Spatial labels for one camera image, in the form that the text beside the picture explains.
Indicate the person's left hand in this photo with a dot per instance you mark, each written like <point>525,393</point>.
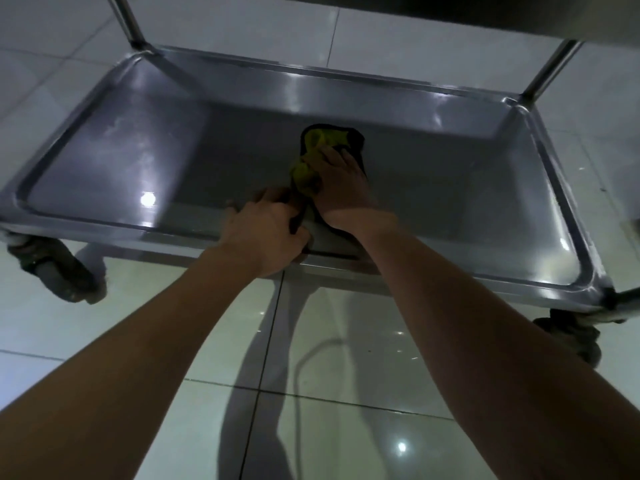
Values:
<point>265,234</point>

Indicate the grey and yellow cleaning cloth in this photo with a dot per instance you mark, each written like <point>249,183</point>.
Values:
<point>330,134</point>

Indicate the person's right forearm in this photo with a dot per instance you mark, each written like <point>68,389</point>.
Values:
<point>510,364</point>

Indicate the person's right hand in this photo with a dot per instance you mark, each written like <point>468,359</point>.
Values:
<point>345,199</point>

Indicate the person's left forearm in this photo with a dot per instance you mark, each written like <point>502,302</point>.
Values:
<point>115,384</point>

